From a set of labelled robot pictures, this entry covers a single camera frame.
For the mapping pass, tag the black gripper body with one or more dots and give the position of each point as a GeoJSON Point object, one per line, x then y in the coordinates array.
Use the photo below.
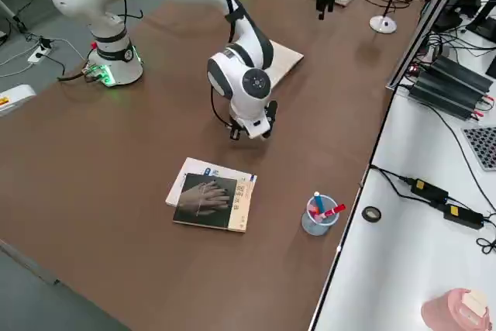
{"type": "Point", "coordinates": [272, 116]}

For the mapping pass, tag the blue marker with white cap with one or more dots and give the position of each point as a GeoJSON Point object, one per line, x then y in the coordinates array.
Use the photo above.
{"type": "Point", "coordinates": [319, 203]}

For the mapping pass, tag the red marker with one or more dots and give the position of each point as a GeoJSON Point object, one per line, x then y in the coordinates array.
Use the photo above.
{"type": "Point", "coordinates": [333, 211]}

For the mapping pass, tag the dark book with hands cover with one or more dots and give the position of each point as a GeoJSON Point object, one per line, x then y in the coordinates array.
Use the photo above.
{"type": "Point", "coordinates": [205, 201]}

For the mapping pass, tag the clear plastic pen cup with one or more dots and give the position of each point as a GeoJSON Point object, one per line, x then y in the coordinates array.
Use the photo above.
{"type": "Point", "coordinates": [317, 226]}

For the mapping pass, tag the black tape roll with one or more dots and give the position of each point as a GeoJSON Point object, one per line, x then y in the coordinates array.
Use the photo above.
{"type": "Point", "coordinates": [371, 214]}

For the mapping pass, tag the black power adapter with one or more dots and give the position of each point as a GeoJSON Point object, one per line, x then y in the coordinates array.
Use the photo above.
{"type": "Point", "coordinates": [428, 188]}
{"type": "Point", "coordinates": [463, 215]}

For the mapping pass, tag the black and white checkerboard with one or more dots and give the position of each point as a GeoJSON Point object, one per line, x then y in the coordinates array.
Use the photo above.
{"type": "Point", "coordinates": [482, 149]}

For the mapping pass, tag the white power strip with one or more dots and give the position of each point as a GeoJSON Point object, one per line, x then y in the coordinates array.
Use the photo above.
{"type": "Point", "coordinates": [38, 56]}

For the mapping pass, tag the white machine housing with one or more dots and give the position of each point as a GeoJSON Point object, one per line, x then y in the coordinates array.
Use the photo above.
{"type": "Point", "coordinates": [13, 100]}

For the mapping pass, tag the pink plastic container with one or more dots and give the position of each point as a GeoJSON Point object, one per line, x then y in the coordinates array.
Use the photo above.
{"type": "Point", "coordinates": [449, 311]}

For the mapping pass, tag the aluminium frame post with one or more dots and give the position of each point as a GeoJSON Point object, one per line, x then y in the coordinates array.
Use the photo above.
{"type": "Point", "coordinates": [422, 25]}

